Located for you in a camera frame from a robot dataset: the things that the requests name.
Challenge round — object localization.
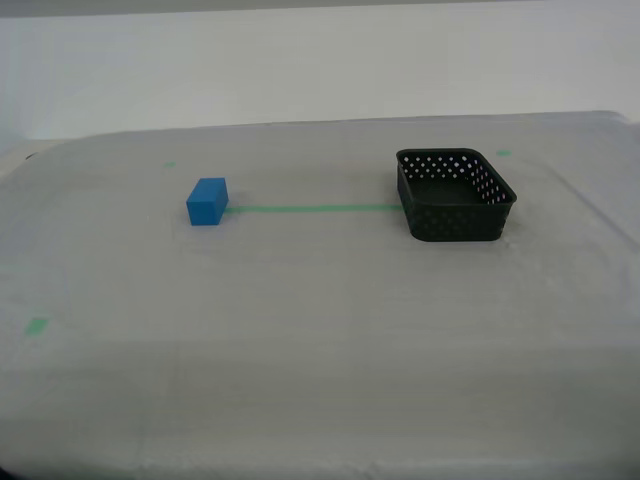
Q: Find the black perforated plastic basket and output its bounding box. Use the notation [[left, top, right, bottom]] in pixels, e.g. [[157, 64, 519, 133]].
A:
[[395, 147, 518, 243]]

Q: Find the blue rectangular block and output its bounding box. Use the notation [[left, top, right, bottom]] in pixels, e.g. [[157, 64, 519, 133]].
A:
[[185, 177, 230, 227]]

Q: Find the grey translucent table cover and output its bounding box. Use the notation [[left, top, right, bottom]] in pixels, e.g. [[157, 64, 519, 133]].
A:
[[0, 109, 640, 480]]

